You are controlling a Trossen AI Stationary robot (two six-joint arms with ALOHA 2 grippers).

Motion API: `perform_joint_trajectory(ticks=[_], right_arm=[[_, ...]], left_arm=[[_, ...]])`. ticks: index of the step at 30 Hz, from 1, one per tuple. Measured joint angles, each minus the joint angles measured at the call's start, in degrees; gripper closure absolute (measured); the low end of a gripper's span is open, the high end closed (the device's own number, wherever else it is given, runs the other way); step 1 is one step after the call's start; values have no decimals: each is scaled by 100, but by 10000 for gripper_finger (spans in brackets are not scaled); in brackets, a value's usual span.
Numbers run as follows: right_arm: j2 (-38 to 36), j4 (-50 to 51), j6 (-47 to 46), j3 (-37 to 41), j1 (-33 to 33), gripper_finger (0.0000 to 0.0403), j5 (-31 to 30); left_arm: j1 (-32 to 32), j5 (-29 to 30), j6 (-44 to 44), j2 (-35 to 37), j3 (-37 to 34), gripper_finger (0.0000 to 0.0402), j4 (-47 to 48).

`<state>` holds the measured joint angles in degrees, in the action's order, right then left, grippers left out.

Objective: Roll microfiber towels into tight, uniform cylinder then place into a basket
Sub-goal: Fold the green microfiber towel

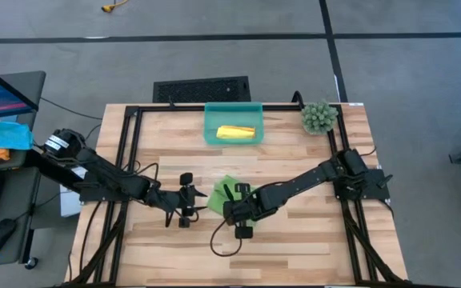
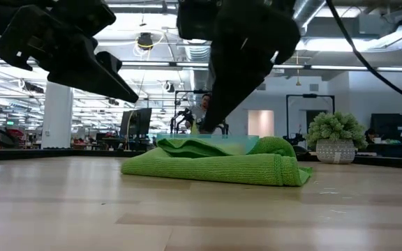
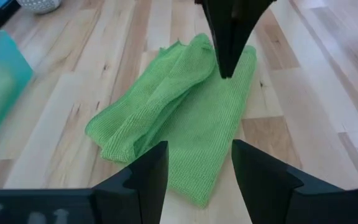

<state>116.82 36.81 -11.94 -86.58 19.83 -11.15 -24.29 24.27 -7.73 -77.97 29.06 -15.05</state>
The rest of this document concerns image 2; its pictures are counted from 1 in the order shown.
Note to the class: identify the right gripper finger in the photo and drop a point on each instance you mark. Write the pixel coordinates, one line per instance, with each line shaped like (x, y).
(232, 80)

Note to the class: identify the teal translucent plastic basket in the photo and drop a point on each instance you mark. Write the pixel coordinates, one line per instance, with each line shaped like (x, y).
(236, 141)

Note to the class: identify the person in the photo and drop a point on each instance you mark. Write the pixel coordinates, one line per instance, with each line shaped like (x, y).
(371, 135)
(201, 111)

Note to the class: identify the black ceiling device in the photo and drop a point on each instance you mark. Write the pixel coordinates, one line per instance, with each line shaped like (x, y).
(145, 41)

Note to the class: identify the long ceiling light strip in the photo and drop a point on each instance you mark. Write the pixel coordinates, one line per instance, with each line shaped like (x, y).
(344, 67)

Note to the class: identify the black background robot arm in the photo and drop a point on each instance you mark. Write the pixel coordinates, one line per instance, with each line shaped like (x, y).
(183, 116)

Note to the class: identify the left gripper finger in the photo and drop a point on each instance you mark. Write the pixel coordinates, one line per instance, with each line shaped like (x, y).
(110, 62)
(93, 78)

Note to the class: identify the black rig frame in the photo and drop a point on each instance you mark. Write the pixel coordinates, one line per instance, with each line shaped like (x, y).
(187, 92)
(309, 95)

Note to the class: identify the artificial green potted plant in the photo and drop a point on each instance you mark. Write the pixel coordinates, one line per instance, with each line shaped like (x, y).
(335, 139)

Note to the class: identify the small black background monitor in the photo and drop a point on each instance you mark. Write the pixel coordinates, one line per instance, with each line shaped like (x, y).
(136, 122)

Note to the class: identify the large black background monitor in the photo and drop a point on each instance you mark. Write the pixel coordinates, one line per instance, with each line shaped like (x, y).
(394, 127)

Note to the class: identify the green microfiber towel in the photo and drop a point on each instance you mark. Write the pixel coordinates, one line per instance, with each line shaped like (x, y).
(222, 169)

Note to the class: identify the white pillar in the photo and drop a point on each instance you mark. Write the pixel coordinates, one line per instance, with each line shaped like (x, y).
(57, 115)

